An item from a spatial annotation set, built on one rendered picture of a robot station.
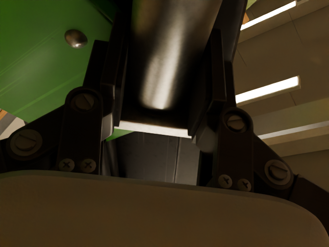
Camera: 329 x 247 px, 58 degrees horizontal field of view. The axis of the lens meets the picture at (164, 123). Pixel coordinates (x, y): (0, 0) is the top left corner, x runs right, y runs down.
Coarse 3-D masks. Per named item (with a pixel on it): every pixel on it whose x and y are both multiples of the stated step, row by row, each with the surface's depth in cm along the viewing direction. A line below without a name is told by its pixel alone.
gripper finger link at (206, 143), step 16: (208, 48) 12; (208, 64) 11; (224, 64) 12; (208, 80) 11; (224, 80) 11; (192, 96) 13; (208, 96) 11; (224, 96) 10; (192, 112) 12; (208, 112) 11; (192, 128) 12; (208, 128) 11; (208, 144) 11; (256, 144) 11; (256, 160) 10; (272, 160) 10; (256, 176) 10; (272, 176) 10; (288, 176) 10; (272, 192) 10
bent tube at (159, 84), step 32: (160, 0) 9; (192, 0) 9; (160, 32) 10; (192, 32) 10; (128, 64) 12; (160, 64) 11; (192, 64) 11; (128, 96) 14; (160, 96) 12; (128, 128) 14; (160, 128) 13
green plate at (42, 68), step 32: (0, 0) 13; (32, 0) 13; (64, 0) 13; (96, 0) 13; (0, 32) 14; (32, 32) 14; (64, 32) 14; (96, 32) 14; (0, 64) 16; (32, 64) 16; (64, 64) 16; (0, 96) 19; (32, 96) 19; (64, 96) 18
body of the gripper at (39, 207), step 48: (0, 192) 7; (48, 192) 7; (96, 192) 7; (144, 192) 8; (192, 192) 8; (240, 192) 8; (0, 240) 6; (48, 240) 7; (96, 240) 7; (144, 240) 7; (192, 240) 7; (240, 240) 7; (288, 240) 8
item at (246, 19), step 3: (249, 0) 272; (252, 0) 273; (255, 0) 274; (249, 3) 273; (252, 3) 273; (246, 6) 272; (249, 6) 273; (246, 9) 273; (246, 15) 267; (246, 18) 268; (243, 21) 267; (246, 21) 269; (243, 24) 269
